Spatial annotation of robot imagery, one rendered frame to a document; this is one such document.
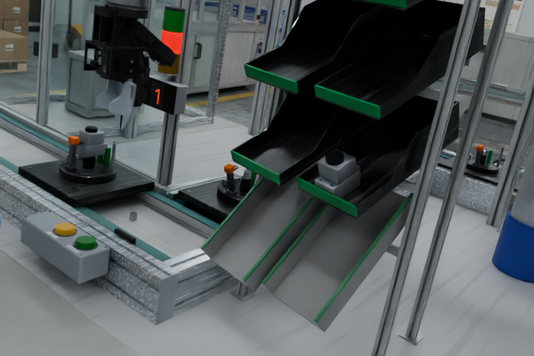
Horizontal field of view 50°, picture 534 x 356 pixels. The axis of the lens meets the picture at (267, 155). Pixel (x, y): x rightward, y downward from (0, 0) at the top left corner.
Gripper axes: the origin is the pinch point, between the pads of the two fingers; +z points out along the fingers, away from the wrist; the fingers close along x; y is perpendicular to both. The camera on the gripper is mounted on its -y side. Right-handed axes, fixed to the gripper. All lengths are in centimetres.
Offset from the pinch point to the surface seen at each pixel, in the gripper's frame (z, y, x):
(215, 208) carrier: 26.3, -33.6, -3.9
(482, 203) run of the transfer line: 34, -137, 32
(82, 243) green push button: 26.1, 3.0, -5.6
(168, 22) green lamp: -14.8, -29.5, -23.2
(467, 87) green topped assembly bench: 41, -524, -103
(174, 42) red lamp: -10.4, -30.7, -21.8
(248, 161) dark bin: 2.8, -11.6, 19.9
